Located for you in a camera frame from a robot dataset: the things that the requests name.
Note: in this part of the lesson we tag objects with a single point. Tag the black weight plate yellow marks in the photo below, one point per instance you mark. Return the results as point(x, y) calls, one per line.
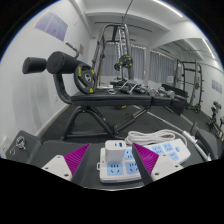
point(85, 79)

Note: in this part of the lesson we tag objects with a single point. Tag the small purple wall posters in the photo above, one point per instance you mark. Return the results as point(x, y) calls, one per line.
point(216, 86)

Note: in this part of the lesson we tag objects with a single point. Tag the small black weight plate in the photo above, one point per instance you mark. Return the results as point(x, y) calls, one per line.
point(125, 61)

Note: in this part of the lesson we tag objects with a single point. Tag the black plyo box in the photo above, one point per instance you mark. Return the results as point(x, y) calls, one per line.
point(178, 101)

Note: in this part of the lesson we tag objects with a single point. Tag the chrome dumbbell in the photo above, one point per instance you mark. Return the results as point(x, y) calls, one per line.
point(151, 92)
point(166, 92)

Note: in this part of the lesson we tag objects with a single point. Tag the white power strip blue sockets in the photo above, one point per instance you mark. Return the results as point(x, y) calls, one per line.
point(115, 170)

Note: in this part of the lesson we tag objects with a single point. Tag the purple wall poster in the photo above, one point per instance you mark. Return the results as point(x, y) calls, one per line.
point(51, 25)

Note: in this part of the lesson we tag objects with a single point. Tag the dumbbell rack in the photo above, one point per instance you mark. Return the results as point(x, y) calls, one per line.
point(215, 116)

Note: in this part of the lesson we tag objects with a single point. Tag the small brown wall sign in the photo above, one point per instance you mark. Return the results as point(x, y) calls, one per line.
point(81, 49)

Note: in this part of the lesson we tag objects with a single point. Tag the black weight bench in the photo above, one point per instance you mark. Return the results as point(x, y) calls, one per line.
point(110, 98)

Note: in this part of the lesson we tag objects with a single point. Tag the black squat rack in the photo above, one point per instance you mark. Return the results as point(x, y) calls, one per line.
point(196, 83)

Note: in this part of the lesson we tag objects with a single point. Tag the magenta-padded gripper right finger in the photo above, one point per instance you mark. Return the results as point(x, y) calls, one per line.
point(165, 165)

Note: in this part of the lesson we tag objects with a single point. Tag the grey window curtains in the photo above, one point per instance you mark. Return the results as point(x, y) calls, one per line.
point(160, 66)

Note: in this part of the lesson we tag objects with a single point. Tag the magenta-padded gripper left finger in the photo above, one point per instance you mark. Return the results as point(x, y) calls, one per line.
point(56, 165)

